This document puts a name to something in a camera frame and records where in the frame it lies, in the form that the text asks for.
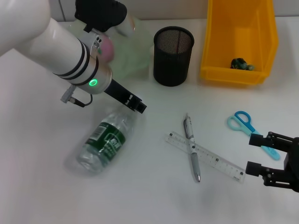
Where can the translucent green fruit plate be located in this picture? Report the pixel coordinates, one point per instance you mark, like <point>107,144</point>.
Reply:
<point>133,53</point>

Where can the grey click pen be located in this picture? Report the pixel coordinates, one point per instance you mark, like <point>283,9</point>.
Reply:
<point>195,161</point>

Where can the transparent plastic ruler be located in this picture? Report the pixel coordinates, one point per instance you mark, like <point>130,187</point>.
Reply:
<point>210,157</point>

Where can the yellow plastic bin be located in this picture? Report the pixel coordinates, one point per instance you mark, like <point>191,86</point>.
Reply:
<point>222,46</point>

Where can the water bottle with green label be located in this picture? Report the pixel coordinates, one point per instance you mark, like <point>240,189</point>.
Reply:
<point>109,140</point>

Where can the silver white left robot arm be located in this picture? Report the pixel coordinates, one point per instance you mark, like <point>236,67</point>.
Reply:
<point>58,46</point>

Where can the black mesh pen holder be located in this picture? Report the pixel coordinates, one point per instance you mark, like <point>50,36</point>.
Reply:
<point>172,65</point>

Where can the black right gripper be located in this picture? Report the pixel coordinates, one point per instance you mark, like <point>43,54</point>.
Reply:
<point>293,161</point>

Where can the blue and teal scissors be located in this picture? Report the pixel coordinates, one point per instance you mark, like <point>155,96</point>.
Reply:
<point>243,121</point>

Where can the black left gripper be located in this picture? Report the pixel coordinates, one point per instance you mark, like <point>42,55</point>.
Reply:
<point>121,93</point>

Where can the pink toy peach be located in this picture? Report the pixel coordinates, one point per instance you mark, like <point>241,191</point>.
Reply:
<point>107,50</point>

